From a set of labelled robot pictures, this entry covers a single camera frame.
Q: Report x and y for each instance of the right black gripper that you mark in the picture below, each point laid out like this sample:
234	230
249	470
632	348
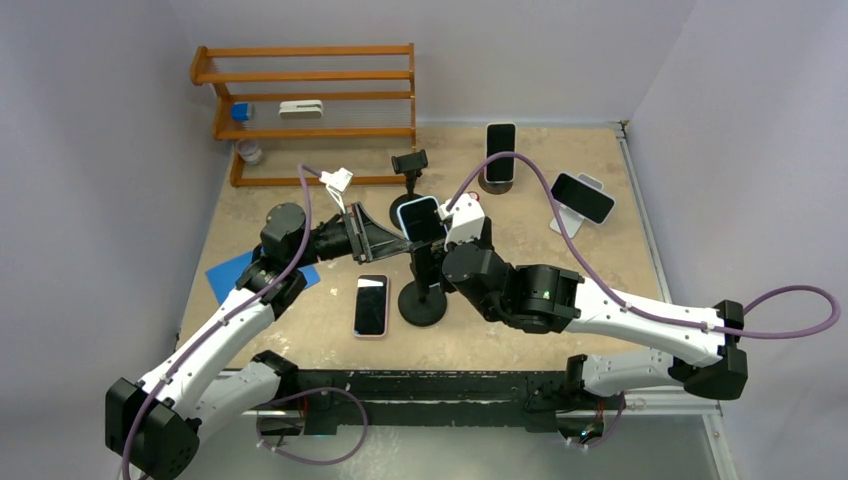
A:
426	259

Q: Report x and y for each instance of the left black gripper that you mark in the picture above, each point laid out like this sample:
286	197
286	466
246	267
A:
370	240

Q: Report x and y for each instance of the blue case phone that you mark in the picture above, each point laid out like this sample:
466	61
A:
419	220

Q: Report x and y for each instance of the black tall phone stand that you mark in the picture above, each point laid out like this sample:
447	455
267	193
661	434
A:
422	302

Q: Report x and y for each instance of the pink case phone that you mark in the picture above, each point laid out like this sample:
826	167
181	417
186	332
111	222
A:
371	313

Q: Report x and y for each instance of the black round-base phone stand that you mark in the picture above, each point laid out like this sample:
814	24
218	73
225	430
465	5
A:
411	166

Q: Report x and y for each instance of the white case phone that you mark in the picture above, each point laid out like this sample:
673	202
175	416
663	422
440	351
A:
500	137

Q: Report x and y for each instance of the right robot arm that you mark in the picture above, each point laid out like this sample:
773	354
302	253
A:
695	348

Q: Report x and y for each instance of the dark round phone stand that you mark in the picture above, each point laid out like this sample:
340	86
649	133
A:
493	188

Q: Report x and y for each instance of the white folding phone stand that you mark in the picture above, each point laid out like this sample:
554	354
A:
570	220

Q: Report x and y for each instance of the black phone on white stand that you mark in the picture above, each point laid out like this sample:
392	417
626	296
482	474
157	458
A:
586	200

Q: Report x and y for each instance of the wooden shelf rack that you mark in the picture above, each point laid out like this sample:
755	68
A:
368	91

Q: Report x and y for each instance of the white clip object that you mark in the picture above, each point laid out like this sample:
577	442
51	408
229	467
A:
301	109

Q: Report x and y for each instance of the blue flat sheet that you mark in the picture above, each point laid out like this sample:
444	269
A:
223	277

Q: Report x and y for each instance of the blue white small object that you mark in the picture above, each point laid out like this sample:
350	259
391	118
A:
241	112

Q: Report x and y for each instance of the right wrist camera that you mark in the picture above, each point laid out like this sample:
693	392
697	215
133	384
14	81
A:
464	222

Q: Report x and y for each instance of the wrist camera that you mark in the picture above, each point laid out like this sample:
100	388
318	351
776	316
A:
336	184
464	222

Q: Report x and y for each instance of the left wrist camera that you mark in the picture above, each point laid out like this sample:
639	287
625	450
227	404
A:
336	184

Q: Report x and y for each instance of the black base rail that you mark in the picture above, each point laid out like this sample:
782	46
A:
532	400

